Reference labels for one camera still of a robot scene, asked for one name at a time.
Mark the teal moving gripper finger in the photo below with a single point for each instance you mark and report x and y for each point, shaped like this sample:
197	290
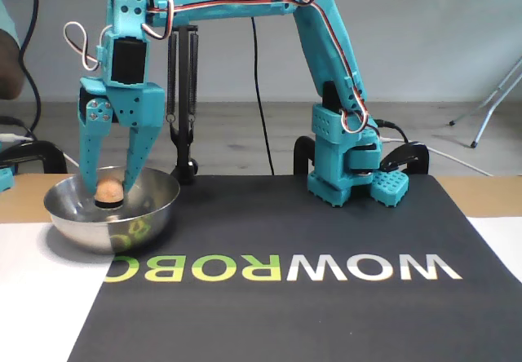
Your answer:
91	150

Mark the teal fixed gripper finger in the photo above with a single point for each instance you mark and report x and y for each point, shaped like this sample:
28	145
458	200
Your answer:
138	150

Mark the teal gripper body with servo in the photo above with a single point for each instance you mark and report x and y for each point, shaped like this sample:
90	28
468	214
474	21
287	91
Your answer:
131	104

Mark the orange ball with black base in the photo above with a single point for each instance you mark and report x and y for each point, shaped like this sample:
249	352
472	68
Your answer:
108	188

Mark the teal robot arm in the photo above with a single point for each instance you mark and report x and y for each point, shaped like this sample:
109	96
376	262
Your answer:
326	52

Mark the person forearm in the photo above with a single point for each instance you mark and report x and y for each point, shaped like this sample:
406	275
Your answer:
8	72

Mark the metal bowl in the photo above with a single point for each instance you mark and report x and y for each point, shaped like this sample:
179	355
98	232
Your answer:
110	231

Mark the white sheet under mat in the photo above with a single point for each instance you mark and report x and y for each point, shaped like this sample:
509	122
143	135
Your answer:
32	297

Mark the black table clamp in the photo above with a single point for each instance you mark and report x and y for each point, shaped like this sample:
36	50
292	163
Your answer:
408	152
302	154

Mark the black WOWROBO mat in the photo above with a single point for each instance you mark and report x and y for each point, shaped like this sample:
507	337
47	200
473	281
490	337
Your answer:
285	329

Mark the white metal rack legs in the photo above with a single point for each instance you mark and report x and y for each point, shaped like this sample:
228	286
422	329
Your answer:
483	127

